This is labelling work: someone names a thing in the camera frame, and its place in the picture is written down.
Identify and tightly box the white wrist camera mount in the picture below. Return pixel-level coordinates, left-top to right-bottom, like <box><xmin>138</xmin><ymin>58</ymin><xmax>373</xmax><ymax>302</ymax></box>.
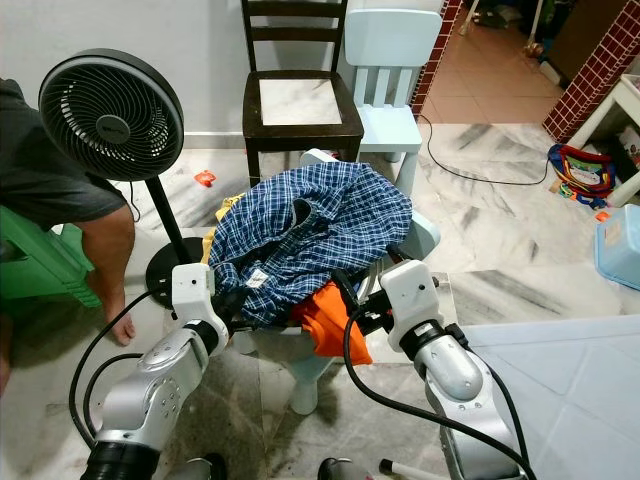
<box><xmin>377</xmin><ymin>259</ymin><xmax>447</xmax><ymax>358</ymax></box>
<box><xmin>169</xmin><ymin>262</ymin><xmax>230</xmax><ymax>353</ymax></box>

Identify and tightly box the dark wooden chair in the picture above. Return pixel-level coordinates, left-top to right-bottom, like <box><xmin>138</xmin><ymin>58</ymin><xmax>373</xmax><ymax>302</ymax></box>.
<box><xmin>240</xmin><ymin>0</ymin><xmax>367</xmax><ymax>188</ymax></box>

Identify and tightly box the robot right leg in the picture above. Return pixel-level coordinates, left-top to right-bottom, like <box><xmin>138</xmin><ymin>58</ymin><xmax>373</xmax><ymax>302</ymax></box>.
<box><xmin>315</xmin><ymin>457</ymin><xmax>363</xmax><ymax>480</ymax></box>

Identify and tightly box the robot left leg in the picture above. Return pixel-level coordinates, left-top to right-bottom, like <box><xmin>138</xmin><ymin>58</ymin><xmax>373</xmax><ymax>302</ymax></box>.
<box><xmin>168</xmin><ymin>455</ymin><xmax>223</xmax><ymax>480</ymax></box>

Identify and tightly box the green plastic stool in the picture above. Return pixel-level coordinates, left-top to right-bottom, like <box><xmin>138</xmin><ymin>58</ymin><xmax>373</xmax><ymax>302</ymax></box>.
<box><xmin>0</xmin><ymin>205</ymin><xmax>107</xmax><ymax>310</ymax></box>

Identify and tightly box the black power cord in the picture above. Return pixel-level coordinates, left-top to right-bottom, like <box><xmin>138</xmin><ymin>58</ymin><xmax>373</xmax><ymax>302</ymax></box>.
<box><xmin>418</xmin><ymin>113</ymin><xmax>557</xmax><ymax>189</ymax></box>

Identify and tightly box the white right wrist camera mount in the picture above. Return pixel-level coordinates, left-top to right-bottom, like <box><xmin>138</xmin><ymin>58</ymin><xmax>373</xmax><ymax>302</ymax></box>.
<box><xmin>377</xmin><ymin>259</ymin><xmax>447</xmax><ymax>358</ymax></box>

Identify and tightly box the robot leg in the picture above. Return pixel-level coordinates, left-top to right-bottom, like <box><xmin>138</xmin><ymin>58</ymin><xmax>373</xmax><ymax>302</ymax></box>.
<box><xmin>168</xmin><ymin>455</ymin><xmax>223</xmax><ymax>480</ymax></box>
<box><xmin>315</xmin><ymin>457</ymin><xmax>363</xmax><ymax>480</ymax></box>

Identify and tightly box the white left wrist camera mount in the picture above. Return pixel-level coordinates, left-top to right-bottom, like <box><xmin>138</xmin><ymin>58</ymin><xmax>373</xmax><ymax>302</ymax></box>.
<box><xmin>169</xmin><ymin>262</ymin><xmax>230</xmax><ymax>353</ymax></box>

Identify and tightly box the large white folding table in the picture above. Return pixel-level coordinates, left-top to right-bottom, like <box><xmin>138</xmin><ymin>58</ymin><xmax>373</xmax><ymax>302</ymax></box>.
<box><xmin>463</xmin><ymin>317</ymin><xmax>640</xmax><ymax>480</ymax></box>

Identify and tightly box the yellow cloth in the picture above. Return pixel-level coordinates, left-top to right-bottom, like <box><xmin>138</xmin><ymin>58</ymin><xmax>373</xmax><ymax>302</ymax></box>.
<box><xmin>202</xmin><ymin>195</ymin><xmax>247</xmax><ymax>263</ymax></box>

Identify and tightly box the pale blue child chair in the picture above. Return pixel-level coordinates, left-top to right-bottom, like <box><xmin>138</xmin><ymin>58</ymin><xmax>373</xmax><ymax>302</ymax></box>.
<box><xmin>342</xmin><ymin>8</ymin><xmax>444</xmax><ymax>193</ymax></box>
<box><xmin>283</xmin><ymin>150</ymin><xmax>444</xmax><ymax>417</ymax></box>

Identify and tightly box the blue plaid shirt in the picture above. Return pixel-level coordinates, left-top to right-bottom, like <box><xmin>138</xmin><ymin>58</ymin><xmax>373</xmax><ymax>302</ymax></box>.
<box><xmin>207</xmin><ymin>161</ymin><xmax>414</xmax><ymax>330</ymax></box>

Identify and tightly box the black standing fan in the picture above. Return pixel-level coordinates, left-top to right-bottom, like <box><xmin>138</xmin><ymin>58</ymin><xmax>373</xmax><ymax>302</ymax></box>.
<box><xmin>37</xmin><ymin>47</ymin><xmax>213</xmax><ymax>310</ymax></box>

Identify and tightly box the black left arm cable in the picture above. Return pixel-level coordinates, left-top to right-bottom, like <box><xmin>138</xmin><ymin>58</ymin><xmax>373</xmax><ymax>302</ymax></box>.
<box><xmin>67</xmin><ymin>288</ymin><xmax>177</xmax><ymax>453</ymax></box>

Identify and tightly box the light blue plastic box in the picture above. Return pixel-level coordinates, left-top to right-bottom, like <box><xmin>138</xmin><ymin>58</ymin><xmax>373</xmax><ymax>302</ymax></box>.
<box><xmin>592</xmin><ymin>204</ymin><xmax>640</xmax><ymax>292</ymax></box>

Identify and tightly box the orange cloth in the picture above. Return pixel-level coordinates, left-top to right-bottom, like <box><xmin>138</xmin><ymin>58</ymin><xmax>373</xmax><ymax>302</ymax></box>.
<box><xmin>287</xmin><ymin>281</ymin><xmax>377</xmax><ymax>367</ymax></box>

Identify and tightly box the colourful child bag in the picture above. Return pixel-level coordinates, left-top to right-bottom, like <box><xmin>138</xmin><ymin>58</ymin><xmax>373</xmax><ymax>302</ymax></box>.
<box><xmin>546</xmin><ymin>142</ymin><xmax>620</xmax><ymax>209</ymax></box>

